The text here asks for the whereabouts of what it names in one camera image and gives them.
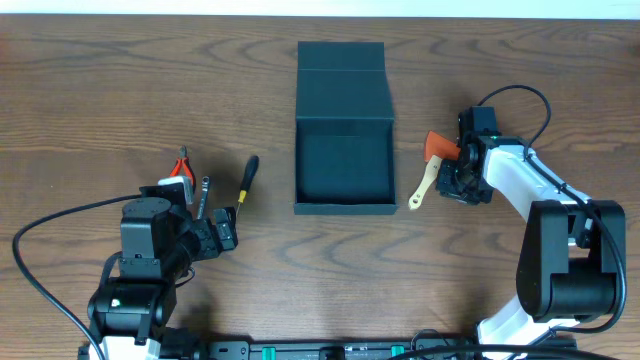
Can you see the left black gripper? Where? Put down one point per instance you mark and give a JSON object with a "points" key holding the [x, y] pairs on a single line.
{"points": [[215, 237]]}

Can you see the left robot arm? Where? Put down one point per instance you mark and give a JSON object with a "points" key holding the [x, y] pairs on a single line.
{"points": [[129, 313]]}

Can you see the dark green open box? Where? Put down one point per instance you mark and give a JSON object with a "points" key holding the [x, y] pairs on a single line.
{"points": [[344, 143]]}

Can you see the black yellow screwdriver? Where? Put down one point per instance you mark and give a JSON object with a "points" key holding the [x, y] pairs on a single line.
{"points": [[250, 171]]}

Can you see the red black pliers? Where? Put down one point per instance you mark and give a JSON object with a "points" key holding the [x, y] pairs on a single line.
{"points": [[183, 167]]}

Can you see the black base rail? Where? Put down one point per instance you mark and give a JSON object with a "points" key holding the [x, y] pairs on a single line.
{"points": [[400, 350]]}

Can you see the silver ring wrench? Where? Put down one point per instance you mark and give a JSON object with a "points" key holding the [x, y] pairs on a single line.
{"points": [[205, 186]]}

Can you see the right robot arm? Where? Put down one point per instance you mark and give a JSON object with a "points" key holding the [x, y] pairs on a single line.
{"points": [[571, 268]]}

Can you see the orange scraper wooden handle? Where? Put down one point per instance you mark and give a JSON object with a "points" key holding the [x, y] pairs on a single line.
{"points": [[436, 149]]}

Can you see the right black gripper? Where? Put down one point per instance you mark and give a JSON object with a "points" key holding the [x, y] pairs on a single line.
{"points": [[448, 169]]}

